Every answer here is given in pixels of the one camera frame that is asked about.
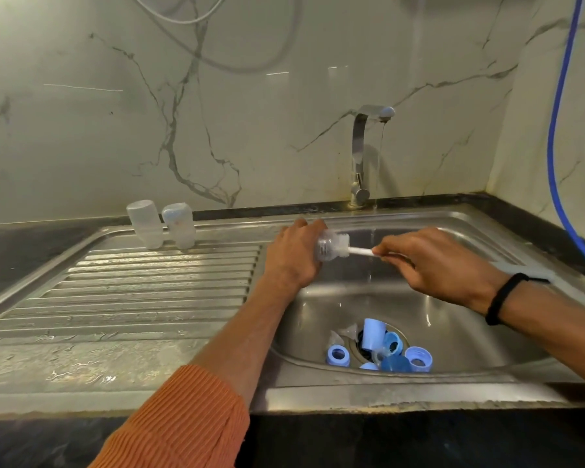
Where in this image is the orange ribbed sleeve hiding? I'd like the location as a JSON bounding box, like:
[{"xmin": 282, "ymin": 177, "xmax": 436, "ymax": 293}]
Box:
[{"xmin": 90, "ymin": 364, "xmax": 251, "ymax": 468}]

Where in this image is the stainless steel sink with drainboard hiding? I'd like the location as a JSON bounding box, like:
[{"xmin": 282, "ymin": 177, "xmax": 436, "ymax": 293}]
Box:
[{"xmin": 0, "ymin": 203, "xmax": 585, "ymax": 421}]

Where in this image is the chrome sink faucet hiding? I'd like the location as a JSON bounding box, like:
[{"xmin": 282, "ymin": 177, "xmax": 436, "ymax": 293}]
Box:
[{"xmin": 348, "ymin": 105, "xmax": 396, "ymax": 209}]

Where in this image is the dark blue bottle cap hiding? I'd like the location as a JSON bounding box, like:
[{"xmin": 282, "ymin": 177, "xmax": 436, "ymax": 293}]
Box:
[{"xmin": 380, "ymin": 355, "xmax": 413, "ymax": 374}]

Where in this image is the person's left hand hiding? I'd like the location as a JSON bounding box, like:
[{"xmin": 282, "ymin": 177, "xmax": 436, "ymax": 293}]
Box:
[{"xmin": 263, "ymin": 218, "xmax": 328, "ymax": 302}]

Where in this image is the white bottle brush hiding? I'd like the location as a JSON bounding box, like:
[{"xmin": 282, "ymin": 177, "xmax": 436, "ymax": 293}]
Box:
[{"xmin": 322, "ymin": 235, "xmax": 410, "ymax": 262}]

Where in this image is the person's right forearm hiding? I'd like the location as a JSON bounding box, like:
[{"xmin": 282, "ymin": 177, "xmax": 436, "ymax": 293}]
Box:
[{"xmin": 487, "ymin": 275, "xmax": 585, "ymax": 391}]

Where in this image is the blue hose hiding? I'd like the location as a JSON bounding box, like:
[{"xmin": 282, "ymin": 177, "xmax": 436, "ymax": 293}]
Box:
[{"xmin": 545, "ymin": 0, "xmax": 585, "ymax": 279}]

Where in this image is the person's right hand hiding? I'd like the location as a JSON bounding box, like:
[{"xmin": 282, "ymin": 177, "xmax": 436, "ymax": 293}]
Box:
[{"xmin": 372, "ymin": 227, "xmax": 511, "ymax": 313}]

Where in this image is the white cable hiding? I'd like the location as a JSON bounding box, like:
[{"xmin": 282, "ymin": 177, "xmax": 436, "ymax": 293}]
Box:
[{"xmin": 129, "ymin": 0, "xmax": 230, "ymax": 26}]

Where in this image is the person's left forearm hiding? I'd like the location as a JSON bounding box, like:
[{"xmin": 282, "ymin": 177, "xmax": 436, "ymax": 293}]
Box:
[{"xmin": 190, "ymin": 281, "xmax": 300, "ymax": 407}]

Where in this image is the black wristband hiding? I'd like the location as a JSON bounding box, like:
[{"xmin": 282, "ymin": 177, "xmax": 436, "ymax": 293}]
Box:
[{"xmin": 485, "ymin": 272, "xmax": 552, "ymax": 327}]

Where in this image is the clear baby bottle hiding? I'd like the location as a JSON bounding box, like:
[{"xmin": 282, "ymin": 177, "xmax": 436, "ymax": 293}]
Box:
[
  {"xmin": 315, "ymin": 229, "xmax": 351, "ymax": 263},
  {"xmin": 161, "ymin": 202, "xmax": 198, "ymax": 251},
  {"xmin": 126, "ymin": 200, "xmax": 165, "ymax": 250}
]

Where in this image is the light blue bottle collar ring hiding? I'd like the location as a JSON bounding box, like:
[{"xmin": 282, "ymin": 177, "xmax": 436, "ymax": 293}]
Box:
[
  {"xmin": 404, "ymin": 346, "xmax": 434, "ymax": 374},
  {"xmin": 326, "ymin": 344, "xmax": 351, "ymax": 368}
]

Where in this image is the tall light blue bottle cap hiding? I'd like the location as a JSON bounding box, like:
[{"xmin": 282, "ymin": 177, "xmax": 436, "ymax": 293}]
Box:
[{"xmin": 362, "ymin": 318, "xmax": 387, "ymax": 353}]

